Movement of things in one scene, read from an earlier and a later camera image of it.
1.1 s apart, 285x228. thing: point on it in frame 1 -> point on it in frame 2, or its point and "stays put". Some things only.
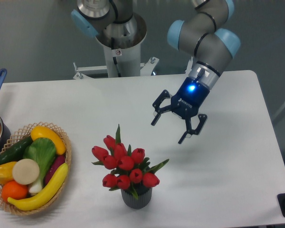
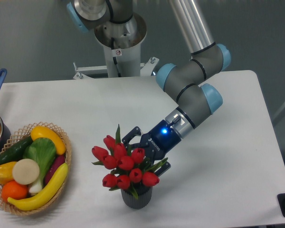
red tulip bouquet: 127,168 stays put
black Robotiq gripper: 185,103 -> 160,140
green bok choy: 42,151 stays put
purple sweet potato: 60,160 stays put
